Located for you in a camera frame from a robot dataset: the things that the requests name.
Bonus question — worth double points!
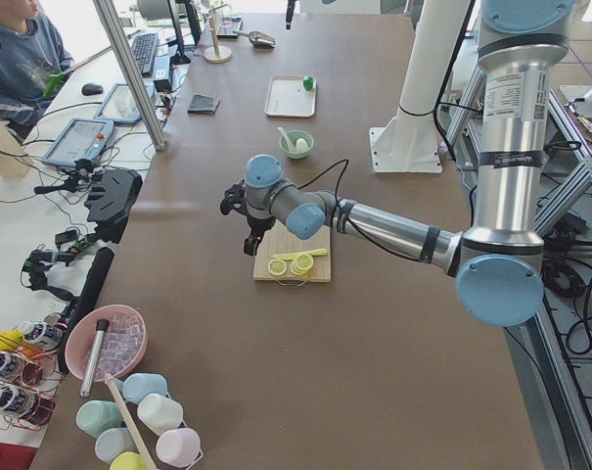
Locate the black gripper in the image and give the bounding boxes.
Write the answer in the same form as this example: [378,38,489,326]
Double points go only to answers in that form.
[219,180,276,256]

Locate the white ceramic spoon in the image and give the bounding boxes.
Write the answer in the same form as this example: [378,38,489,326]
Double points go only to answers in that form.
[277,126,296,153]

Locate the white steamed bun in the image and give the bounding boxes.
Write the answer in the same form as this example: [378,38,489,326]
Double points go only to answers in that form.
[296,138,308,152]

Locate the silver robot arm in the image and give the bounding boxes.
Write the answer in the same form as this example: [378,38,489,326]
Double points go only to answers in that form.
[220,1,574,327]

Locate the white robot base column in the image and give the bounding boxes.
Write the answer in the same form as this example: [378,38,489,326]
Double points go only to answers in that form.
[370,0,474,173]

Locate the light green ceramic bowl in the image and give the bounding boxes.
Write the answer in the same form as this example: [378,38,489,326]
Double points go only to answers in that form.
[279,130,314,160]

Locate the pink bowl with ice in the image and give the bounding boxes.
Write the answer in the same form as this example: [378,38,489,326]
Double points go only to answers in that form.
[65,305,148,382]

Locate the metal tube in bowl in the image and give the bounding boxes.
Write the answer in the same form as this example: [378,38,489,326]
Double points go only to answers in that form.
[79,319,110,399]

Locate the wooden cutting board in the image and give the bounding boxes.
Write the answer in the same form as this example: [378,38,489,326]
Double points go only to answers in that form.
[252,223,332,283]

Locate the lemon slice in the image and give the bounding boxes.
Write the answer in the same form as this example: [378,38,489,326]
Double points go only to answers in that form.
[267,258,287,277]

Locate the metal scoop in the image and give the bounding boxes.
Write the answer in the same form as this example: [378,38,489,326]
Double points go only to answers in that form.
[233,29,276,49]

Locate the stacked lemon slices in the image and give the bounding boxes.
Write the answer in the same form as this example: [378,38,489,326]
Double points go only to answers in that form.
[290,256,314,276]

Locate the yellow plastic knife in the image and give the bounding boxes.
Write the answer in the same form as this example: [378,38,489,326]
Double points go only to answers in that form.
[272,248,328,260]

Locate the green lime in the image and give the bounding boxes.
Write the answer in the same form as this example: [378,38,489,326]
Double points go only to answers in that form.
[302,75,315,91]

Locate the wooden stand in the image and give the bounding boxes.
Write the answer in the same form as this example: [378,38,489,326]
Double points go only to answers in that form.
[203,1,232,64]

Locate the cream rabbit serving tray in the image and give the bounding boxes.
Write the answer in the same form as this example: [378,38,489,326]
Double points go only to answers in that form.
[264,75,317,118]

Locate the folded grey cloth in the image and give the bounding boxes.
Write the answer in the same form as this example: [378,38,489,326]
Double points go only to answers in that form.
[187,94,221,115]

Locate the black device on desk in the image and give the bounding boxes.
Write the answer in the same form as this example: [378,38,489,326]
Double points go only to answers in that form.
[84,168,143,244]

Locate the black keyboard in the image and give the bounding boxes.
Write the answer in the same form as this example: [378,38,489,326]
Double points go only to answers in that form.
[130,32,159,77]

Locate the light blue cup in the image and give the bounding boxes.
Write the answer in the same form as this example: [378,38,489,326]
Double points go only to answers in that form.
[122,372,168,404]

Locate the teach pendant tablet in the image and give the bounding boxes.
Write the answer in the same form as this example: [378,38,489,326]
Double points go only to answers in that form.
[41,118,114,168]
[94,83,141,126]

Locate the white cup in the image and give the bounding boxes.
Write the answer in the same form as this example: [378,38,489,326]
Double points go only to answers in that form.
[137,394,184,436]

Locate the pink cup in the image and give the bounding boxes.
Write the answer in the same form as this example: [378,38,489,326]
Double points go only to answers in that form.
[156,428,202,468]

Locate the black computer mouse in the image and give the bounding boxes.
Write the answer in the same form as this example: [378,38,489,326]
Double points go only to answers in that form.
[81,83,103,96]

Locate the mint green cup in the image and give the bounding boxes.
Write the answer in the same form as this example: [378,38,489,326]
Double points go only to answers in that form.
[75,400,122,438]

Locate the pale blue cup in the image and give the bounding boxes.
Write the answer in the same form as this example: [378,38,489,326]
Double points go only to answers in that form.
[94,428,136,464]

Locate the yellow cup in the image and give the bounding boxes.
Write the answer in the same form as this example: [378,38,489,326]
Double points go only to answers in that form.
[109,451,147,470]

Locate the seated person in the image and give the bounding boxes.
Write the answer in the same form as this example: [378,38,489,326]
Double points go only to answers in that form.
[0,1,73,140]

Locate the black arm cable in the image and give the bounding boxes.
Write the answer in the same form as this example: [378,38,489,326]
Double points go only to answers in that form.
[295,158,424,263]

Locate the aluminium frame post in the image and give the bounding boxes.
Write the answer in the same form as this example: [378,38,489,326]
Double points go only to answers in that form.
[93,0,166,151]

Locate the copper wire bottle rack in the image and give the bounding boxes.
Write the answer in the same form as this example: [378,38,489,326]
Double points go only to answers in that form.
[0,320,64,431]

